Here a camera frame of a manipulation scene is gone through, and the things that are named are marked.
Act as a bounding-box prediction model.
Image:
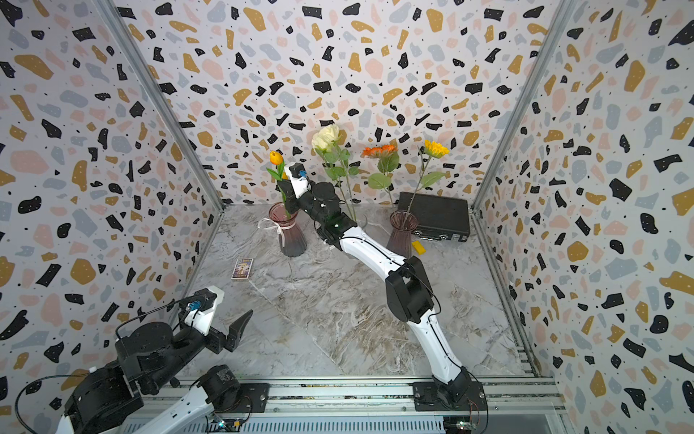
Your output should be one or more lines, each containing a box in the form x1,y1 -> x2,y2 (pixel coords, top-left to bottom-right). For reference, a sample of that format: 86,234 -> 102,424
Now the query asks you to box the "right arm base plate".
412,381 -> 488,412

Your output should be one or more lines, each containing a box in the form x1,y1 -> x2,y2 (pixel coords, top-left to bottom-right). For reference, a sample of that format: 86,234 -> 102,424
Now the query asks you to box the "white rose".
310,132 -> 359,224
316,123 -> 361,224

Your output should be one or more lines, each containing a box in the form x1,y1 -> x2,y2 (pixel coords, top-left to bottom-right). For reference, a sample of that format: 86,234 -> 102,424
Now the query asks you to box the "orange tulip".
267,151 -> 287,204

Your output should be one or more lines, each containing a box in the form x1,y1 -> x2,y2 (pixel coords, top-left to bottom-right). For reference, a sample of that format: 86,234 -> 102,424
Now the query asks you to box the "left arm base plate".
195,383 -> 270,413

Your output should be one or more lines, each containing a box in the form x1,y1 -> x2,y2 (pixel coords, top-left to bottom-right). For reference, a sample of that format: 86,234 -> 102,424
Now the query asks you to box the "orange gerbera flower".
361,145 -> 399,204

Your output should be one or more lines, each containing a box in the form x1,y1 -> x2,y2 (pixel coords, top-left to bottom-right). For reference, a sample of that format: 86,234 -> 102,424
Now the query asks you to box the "playing card box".
231,259 -> 254,280

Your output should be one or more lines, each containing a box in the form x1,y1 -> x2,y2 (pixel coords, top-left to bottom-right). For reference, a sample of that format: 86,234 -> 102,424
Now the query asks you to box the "aluminium front rail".
174,377 -> 574,433

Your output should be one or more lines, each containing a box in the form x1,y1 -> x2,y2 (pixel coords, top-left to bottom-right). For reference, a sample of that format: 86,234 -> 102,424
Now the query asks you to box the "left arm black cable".
13,297 -> 196,434

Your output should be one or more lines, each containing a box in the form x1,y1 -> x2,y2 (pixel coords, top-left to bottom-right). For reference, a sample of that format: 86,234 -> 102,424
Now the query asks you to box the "red glass vase with ribbon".
258,203 -> 307,258

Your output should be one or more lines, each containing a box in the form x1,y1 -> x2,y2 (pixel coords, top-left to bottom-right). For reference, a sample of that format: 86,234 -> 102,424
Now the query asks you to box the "yellow sunflower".
404,140 -> 451,231

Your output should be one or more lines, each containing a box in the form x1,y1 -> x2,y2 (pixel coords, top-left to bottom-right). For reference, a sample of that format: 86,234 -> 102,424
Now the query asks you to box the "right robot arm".
278,177 -> 472,408

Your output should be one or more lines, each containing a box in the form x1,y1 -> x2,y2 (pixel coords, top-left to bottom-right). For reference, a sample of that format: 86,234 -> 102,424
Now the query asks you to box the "black case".
398,192 -> 471,242

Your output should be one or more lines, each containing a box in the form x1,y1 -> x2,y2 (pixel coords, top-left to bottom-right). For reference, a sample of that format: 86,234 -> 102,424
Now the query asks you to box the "small yellow block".
412,241 -> 426,255

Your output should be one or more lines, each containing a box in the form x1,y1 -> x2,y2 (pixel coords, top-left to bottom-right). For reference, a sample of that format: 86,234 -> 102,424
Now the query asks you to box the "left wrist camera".
183,286 -> 224,336

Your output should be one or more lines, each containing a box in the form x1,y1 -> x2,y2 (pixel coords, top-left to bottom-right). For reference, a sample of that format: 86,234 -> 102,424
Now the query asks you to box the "purple glass vase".
387,211 -> 419,258

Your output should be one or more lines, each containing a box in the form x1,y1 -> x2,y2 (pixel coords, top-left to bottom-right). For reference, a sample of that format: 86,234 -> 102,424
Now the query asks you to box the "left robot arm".
57,310 -> 253,433

